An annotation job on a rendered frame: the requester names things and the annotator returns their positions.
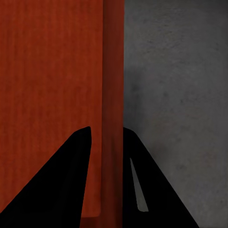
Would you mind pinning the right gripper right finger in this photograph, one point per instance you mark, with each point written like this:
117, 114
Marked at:
166, 209

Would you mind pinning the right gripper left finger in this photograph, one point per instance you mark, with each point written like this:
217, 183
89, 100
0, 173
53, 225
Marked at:
53, 198

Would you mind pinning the storage box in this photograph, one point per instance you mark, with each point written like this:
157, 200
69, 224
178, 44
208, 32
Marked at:
61, 70

